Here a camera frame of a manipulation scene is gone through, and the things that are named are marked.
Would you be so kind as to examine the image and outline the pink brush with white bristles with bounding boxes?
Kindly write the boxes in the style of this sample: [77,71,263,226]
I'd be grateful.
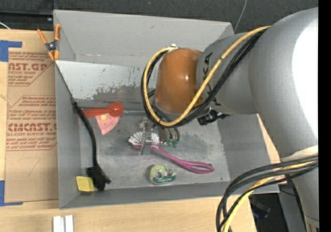
[128,132,215,175]

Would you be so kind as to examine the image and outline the green tape dispenser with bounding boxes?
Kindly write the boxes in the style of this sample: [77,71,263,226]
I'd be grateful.
[147,164,177,186]

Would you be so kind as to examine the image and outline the pink toy pizza slice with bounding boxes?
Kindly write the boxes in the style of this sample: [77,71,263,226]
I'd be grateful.
[95,113,121,136]

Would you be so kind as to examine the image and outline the red measuring spoon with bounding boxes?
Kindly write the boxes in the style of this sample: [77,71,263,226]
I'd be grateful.
[82,101,125,119]

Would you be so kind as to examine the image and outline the yellow sponge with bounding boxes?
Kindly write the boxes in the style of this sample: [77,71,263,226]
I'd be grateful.
[75,176,96,193]

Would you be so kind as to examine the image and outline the grey metal bin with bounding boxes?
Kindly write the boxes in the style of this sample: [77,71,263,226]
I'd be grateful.
[53,9,281,210]

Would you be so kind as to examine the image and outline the brown cardboard board, red print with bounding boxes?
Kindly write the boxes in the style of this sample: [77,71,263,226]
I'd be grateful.
[0,28,60,206]

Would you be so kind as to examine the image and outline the black cylinder on white bracket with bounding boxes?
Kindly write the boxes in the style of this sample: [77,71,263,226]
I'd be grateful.
[197,108,231,126]

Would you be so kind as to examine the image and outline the black long-handled brush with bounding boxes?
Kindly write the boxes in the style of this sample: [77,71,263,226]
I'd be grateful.
[70,98,112,192]

